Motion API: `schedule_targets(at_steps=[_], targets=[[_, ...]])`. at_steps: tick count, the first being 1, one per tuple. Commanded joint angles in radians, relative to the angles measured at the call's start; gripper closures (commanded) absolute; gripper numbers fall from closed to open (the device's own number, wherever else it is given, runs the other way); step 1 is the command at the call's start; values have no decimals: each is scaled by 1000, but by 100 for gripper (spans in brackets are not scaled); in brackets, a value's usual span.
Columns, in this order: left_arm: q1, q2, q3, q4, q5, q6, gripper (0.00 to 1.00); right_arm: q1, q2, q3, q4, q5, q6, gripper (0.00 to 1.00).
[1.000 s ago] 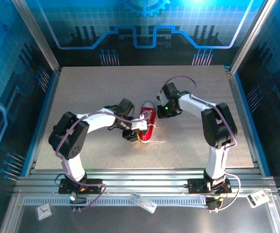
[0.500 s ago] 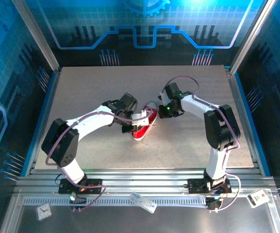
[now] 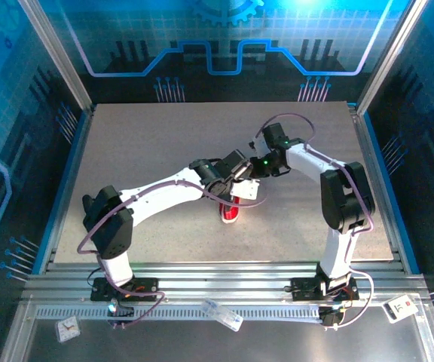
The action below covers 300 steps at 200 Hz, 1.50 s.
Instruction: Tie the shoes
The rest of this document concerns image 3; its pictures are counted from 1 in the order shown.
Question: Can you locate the red canvas sneaker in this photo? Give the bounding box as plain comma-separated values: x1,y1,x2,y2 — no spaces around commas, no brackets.
219,201,240,225

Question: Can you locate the clear plastic bag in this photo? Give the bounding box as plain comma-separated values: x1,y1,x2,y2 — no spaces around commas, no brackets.
201,297,244,333

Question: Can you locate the white device with red button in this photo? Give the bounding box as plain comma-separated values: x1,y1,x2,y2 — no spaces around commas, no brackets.
382,295,418,324

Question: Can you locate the small white clock card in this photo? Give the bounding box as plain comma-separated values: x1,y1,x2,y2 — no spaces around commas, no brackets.
57,315,81,343

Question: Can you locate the aluminium side rail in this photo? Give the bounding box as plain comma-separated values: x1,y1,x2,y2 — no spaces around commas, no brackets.
347,103,408,275

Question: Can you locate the aluminium table rail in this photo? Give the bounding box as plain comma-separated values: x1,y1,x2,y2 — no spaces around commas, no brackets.
20,261,429,302

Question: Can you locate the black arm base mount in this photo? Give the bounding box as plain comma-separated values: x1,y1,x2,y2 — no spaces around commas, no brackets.
290,277,360,302
90,277,160,302

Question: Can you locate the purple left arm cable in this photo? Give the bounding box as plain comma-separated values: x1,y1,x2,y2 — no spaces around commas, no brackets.
76,179,267,330

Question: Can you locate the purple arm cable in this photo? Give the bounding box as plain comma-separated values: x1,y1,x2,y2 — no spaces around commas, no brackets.
76,179,267,330
254,112,375,331

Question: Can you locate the slotted grey cable duct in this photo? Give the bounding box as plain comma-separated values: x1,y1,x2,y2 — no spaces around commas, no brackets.
35,305,322,322

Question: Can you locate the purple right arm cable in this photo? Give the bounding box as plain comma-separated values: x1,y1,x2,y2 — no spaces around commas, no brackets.
254,112,375,331

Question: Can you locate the aluminium frame post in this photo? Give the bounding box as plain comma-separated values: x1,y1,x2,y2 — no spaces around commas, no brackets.
356,0,429,116
16,0,96,114

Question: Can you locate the black cable connector box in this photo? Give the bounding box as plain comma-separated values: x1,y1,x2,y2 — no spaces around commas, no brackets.
105,297,135,329
319,305,345,330

